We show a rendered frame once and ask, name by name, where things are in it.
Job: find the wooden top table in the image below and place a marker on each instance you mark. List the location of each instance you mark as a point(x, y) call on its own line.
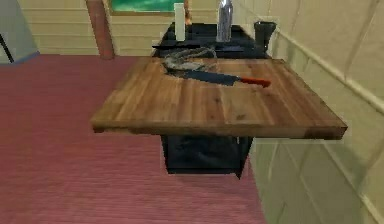
point(206, 106)

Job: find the grey crumpled cloth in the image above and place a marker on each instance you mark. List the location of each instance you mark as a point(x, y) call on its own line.
point(186, 58)

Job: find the black low cabinet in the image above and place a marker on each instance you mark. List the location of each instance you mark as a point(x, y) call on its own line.
point(206, 38)

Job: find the white tall cylinder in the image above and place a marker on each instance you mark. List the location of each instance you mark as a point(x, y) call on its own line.
point(179, 21)

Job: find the silver metal bottle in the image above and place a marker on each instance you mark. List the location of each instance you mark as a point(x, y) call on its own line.
point(224, 20)

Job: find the black cup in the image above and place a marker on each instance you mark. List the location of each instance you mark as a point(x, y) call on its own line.
point(264, 33)

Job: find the green framed picture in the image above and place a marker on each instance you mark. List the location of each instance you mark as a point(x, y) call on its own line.
point(143, 5)

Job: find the grey fridge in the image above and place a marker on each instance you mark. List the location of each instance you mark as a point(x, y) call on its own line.
point(16, 30)

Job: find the reddish brown wooden post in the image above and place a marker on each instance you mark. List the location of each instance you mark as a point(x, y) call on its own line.
point(100, 30)

